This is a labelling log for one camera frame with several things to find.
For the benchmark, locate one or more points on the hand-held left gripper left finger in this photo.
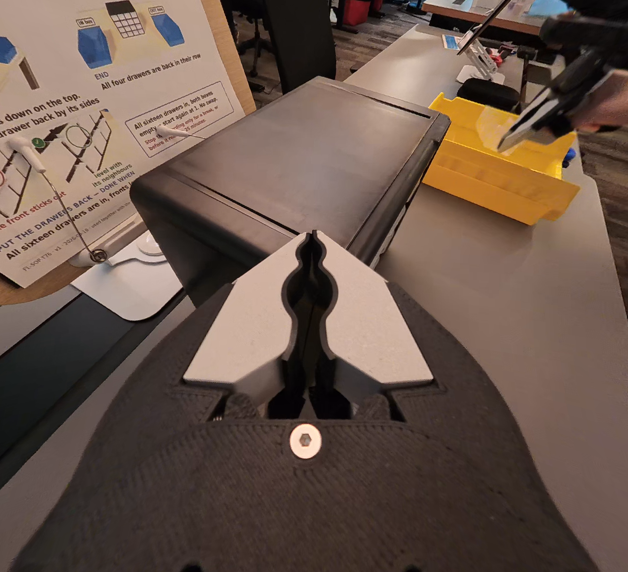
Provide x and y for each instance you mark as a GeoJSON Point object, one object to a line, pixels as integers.
{"type": "Point", "coordinates": [245, 336]}

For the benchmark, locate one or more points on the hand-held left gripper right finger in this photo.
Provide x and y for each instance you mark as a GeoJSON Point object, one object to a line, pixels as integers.
{"type": "Point", "coordinates": [378, 336]}

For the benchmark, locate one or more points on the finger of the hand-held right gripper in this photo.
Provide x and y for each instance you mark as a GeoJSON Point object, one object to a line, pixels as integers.
{"type": "Point", "coordinates": [530, 139]}

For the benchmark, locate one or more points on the clear plastic drawer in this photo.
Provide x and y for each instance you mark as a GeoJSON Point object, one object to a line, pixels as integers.
{"type": "Point", "coordinates": [490, 125]}

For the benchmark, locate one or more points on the yellow plastic bin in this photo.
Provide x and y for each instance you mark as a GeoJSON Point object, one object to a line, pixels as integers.
{"type": "Point", "coordinates": [490, 189]}

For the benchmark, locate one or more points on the black drawer cabinet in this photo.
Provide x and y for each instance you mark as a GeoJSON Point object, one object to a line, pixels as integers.
{"type": "Point", "coordinates": [294, 150]}

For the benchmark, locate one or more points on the person's right hand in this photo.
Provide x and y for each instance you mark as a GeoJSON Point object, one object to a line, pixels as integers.
{"type": "Point", "coordinates": [608, 105]}

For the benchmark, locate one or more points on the black case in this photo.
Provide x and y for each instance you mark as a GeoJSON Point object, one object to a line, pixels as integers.
{"type": "Point", "coordinates": [485, 93]}

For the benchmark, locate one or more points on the white tablet stand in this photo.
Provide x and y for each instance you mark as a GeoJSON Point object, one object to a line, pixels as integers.
{"type": "Point", "coordinates": [483, 64]}

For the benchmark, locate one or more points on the black tablet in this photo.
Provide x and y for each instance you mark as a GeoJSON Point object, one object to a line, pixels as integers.
{"type": "Point", "coordinates": [505, 5]}

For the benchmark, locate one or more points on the dark rectangular desk pad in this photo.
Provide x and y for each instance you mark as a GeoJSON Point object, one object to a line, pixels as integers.
{"type": "Point", "coordinates": [49, 385]}

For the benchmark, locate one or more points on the red bin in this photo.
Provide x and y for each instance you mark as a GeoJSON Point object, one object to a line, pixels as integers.
{"type": "Point", "coordinates": [355, 10]}

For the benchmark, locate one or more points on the black column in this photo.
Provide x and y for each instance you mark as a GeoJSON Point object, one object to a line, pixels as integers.
{"type": "Point", "coordinates": [294, 17]}

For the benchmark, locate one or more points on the black office chair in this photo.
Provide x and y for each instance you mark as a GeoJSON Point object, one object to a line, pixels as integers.
{"type": "Point", "coordinates": [252, 27]}

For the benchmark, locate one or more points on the instruction poster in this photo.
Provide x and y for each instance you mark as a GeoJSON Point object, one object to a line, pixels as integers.
{"type": "Point", "coordinates": [98, 17]}

